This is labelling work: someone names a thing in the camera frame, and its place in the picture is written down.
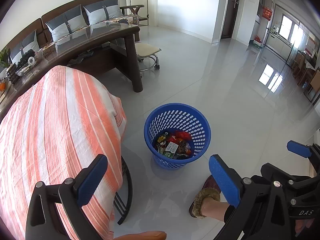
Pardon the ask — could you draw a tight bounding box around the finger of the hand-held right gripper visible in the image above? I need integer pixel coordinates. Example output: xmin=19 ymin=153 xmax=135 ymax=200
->
xmin=287 ymin=140 xmax=320 ymax=178
xmin=260 ymin=163 xmax=304 ymax=194

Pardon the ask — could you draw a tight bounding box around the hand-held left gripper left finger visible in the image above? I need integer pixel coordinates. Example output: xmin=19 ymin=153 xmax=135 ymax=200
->
xmin=25 ymin=154 xmax=109 ymax=240

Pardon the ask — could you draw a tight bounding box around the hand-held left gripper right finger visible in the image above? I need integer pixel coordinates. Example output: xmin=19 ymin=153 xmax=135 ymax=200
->
xmin=209 ymin=154 xmax=298 ymax=240

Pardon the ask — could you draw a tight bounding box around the blue plastic wastebasket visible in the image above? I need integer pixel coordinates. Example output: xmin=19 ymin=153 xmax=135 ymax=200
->
xmin=144 ymin=103 xmax=212 ymax=170

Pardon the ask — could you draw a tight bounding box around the red wrapper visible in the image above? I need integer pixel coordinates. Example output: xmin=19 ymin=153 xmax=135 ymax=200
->
xmin=167 ymin=131 xmax=192 ymax=143

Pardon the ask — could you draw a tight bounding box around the green white milk carton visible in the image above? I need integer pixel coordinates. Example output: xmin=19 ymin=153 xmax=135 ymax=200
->
xmin=164 ymin=141 xmax=179 ymax=158

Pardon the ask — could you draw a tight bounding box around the person's right hand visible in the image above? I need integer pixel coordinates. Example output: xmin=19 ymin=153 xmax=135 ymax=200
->
xmin=294 ymin=216 xmax=317 ymax=238

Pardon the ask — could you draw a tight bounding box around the person's left hand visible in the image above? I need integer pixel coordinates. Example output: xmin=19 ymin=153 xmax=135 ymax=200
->
xmin=114 ymin=231 xmax=167 ymax=240

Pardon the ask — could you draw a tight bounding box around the furry brown slipper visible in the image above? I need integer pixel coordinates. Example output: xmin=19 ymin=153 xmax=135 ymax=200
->
xmin=189 ymin=175 xmax=222 ymax=218

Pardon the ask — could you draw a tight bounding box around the person's leg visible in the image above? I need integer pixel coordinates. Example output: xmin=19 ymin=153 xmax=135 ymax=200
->
xmin=200 ymin=200 xmax=238 ymax=223

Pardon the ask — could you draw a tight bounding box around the wooden dining chair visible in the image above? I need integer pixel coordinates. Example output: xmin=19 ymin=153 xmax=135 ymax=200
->
xmin=292 ymin=50 xmax=307 ymax=79
xmin=304 ymin=67 xmax=320 ymax=103

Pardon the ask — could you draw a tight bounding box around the orange white striped tablecloth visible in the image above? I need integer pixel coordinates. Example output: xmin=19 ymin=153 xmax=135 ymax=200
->
xmin=0 ymin=65 xmax=128 ymax=240

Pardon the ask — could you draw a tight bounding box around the kitchen counter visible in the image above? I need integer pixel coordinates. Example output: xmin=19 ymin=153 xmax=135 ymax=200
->
xmin=265 ymin=29 xmax=293 ymax=60

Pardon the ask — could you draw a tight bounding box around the kitchen window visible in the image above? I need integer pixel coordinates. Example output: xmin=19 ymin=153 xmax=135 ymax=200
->
xmin=279 ymin=14 xmax=304 ymax=40

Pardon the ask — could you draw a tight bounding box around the dark folded cloth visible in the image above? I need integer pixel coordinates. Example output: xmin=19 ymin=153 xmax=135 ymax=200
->
xmin=67 ymin=51 xmax=94 ymax=67

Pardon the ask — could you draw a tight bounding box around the clear glass tray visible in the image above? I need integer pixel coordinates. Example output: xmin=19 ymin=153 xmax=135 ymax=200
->
xmin=15 ymin=49 xmax=44 ymax=77

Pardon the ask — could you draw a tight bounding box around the black ribbed vase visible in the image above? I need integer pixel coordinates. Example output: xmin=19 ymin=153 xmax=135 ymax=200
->
xmin=5 ymin=63 xmax=20 ymax=84

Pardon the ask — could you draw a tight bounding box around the rolling stool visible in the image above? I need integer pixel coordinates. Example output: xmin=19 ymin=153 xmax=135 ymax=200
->
xmin=135 ymin=42 xmax=162 ymax=72

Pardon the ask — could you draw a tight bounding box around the black bundle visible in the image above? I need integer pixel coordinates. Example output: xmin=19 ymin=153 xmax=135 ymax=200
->
xmin=18 ymin=48 xmax=38 ymax=63

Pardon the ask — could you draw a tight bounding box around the dark coffee table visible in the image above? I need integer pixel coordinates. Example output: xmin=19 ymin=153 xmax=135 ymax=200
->
xmin=0 ymin=23 xmax=144 ymax=117

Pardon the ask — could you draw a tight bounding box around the green potted plant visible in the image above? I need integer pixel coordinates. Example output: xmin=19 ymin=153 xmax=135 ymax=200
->
xmin=0 ymin=48 xmax=12 ymax=68

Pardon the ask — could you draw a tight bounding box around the grey two-tone pillow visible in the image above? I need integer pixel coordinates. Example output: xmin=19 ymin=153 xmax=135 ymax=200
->
xmin=45 ymin=4 xmax=87 ymax=42
xmin=9 ymin=29 xmax=40 ymax=64
xmin=83 ymin=0 xmax=123 ymax=26

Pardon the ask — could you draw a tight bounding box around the dark brown door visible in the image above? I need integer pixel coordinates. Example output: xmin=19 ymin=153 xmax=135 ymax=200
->
xmin=221 ymin=0 xmax=242 ymax=40

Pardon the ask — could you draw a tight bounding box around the floral sofa cover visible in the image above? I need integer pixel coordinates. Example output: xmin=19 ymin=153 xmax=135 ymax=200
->
xmin=106 ymin=14 xmax=140 ymax=27

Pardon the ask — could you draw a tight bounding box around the brown sofa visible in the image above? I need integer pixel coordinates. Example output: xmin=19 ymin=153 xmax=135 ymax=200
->
xmin=0 ymin=0 xmax=148 ymax=63

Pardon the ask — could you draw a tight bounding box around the black metal table frame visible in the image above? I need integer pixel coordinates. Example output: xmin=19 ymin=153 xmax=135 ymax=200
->
xmin=114 ymin=155 xmax=133 ymax=225

